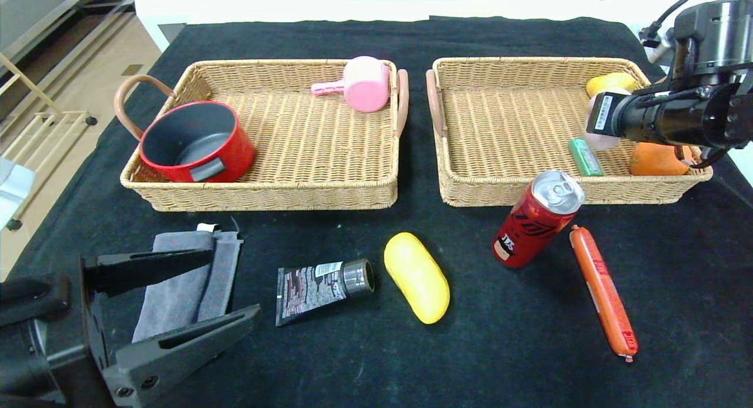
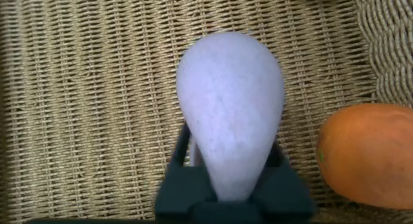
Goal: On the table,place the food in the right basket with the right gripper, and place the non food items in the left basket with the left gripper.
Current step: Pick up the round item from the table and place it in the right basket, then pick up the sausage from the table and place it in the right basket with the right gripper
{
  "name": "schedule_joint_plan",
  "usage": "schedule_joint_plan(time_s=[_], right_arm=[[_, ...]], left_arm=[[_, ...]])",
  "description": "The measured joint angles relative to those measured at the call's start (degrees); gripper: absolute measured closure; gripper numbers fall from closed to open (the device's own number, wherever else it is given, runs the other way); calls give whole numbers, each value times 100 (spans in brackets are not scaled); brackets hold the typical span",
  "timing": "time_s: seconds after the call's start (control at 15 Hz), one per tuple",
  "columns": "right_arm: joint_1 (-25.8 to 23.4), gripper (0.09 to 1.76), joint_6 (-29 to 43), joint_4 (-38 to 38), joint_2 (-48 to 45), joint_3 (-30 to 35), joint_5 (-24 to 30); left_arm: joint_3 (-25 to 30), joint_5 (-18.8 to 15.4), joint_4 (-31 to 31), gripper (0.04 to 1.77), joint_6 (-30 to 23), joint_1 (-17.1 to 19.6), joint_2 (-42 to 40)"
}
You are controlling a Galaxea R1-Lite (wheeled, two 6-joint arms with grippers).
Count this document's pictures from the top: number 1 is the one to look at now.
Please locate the wicker basket holding food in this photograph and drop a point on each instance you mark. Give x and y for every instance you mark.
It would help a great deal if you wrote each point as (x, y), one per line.
(506, 131)

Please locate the grey folded towel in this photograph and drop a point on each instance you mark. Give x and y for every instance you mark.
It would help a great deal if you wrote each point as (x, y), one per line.
(176, 305)

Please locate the wooden rack on wheels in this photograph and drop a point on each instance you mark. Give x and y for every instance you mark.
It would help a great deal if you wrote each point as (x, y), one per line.
(59, 114)

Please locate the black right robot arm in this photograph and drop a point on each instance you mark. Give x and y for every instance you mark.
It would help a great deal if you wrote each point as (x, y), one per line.
(723, 37)

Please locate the green gum pack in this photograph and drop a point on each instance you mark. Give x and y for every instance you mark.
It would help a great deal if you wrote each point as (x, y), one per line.
(585, 157)

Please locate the pink plastic measuring cup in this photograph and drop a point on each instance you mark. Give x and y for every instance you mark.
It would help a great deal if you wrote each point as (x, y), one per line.
(367, 86)

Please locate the orange sausage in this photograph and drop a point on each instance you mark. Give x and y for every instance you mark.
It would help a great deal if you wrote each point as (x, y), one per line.
(603, 290)

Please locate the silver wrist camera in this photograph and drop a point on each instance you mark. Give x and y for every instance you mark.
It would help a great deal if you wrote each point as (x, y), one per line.
(665, 52)
(13, 190)

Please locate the yellow oblong food item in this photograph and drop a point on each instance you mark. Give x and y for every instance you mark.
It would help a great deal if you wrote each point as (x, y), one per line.
(417, 278)

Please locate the orange fruit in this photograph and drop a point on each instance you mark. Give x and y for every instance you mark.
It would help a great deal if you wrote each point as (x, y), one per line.
(653, 161)

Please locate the red soda can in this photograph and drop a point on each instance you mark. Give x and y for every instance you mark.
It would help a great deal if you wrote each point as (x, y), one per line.
(532, 228)

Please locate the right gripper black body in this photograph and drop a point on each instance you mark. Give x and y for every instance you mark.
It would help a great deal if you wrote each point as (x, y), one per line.
(602, 114)

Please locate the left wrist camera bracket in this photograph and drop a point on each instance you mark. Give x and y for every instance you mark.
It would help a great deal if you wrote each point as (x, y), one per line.
(29, 299)

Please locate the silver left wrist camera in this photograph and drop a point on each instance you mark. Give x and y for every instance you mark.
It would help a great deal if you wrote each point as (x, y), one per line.
(13, 190)

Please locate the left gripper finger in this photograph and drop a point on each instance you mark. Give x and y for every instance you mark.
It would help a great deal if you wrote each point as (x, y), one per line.
(141, 266)
(170, 361)

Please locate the black tablecloth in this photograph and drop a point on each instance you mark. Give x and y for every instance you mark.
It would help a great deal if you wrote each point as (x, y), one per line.
(517, 361)

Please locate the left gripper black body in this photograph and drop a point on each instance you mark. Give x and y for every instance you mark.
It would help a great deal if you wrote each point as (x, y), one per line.
(92, 331)

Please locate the yellow pear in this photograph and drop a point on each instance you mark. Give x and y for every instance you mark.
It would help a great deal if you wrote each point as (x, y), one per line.
(612, 82)

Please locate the pale pink peach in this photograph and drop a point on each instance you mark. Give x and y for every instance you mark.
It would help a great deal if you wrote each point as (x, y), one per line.
(600, 142)

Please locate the wicker basket holding kitchenware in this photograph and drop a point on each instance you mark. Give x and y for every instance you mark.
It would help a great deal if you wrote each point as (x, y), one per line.
(306, 137)

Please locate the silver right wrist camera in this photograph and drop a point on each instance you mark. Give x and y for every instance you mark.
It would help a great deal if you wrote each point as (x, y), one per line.
(665, 52)

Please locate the grey metal shelf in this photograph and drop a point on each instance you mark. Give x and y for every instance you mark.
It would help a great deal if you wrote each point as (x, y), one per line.
(23, 8)

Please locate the black tube grey cap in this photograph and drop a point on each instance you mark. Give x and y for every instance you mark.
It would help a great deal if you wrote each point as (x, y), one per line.
(312, 290)

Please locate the red pot grey inside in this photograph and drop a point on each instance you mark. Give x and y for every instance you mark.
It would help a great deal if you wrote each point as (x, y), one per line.
(235, 154)

